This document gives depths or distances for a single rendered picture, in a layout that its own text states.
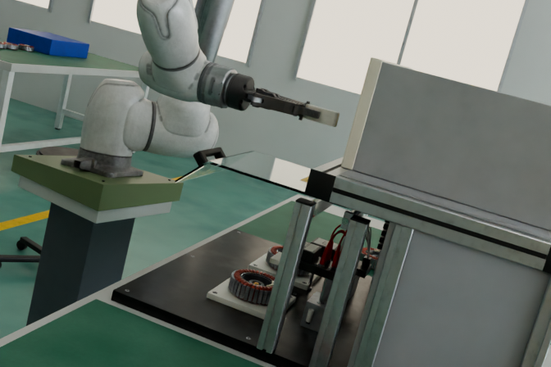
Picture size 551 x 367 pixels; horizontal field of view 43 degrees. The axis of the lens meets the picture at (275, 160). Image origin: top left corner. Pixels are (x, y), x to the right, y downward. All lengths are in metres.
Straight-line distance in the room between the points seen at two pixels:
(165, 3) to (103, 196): 0.73
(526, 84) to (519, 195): 4.84
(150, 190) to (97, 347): 0.91
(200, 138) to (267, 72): 4.34
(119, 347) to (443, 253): 0.56
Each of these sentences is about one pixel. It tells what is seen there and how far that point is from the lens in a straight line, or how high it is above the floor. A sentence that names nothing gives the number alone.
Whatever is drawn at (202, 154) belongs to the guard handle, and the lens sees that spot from 1.36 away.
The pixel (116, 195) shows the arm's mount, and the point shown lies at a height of 0.79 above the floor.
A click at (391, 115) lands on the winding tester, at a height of 1.23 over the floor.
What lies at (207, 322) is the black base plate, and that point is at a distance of 1.34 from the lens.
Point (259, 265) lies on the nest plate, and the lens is 1.67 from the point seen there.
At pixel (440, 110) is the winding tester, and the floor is 1.26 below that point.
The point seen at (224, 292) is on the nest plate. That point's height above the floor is 0.78.
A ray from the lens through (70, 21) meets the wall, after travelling 7.38.
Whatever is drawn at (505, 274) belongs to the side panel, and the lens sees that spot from 1.17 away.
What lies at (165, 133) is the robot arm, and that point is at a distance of 2.07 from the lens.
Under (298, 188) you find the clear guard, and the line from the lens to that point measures 1.24.
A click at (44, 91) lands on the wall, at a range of 7.54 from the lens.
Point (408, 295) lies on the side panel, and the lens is 1.19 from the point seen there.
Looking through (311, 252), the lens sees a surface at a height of 0.92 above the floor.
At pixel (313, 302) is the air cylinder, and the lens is 1.42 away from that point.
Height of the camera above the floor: 1.32
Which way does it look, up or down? 10 degrees down
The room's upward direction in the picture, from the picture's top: 15 degrees clockwise
